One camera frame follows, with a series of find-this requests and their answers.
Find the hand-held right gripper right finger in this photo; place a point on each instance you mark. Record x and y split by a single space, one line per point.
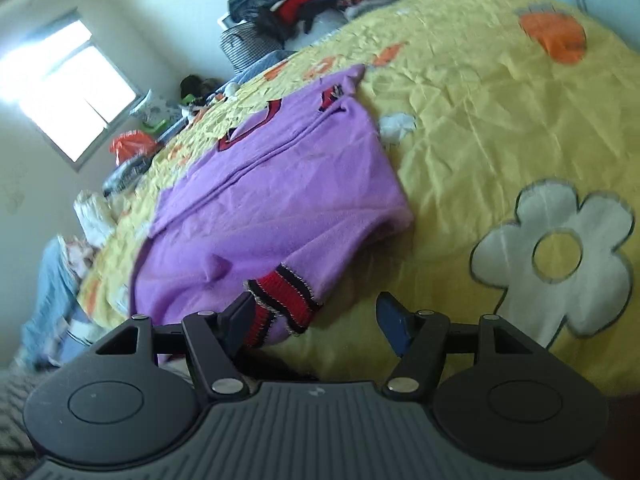
395 325

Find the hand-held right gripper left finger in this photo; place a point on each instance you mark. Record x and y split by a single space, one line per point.
239 325

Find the purple sweater with red collar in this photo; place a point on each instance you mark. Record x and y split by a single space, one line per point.
280 185

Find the pink cloth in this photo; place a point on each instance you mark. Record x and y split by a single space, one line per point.
79 260

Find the white quilted jacket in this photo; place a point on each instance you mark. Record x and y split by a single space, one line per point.
94 217

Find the black white zigzag cloth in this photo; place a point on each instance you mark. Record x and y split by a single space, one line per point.
125 175

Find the light blue cloth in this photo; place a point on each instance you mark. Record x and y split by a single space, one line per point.
47 300

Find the yellow floral carrot bedsheet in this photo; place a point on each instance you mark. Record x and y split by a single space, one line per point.
475 135

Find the orange plastic bag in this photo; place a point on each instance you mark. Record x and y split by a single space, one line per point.
132 146

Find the green box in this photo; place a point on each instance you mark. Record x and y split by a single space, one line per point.
189 96
156 122

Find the floral pillow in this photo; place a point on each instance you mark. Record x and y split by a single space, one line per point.
152 106

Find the white fluffy ball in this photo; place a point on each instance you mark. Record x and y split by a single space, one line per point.
231 89

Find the dark brown bag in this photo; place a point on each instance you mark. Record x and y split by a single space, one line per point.
200 86

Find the blue quilted mattress cover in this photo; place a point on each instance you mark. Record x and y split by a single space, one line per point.
257 67

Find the houndstooth bag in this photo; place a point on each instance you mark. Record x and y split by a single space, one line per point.
247 45

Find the window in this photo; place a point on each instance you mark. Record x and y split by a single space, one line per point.
65 90

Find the white framed board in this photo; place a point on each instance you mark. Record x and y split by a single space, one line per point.
225 20

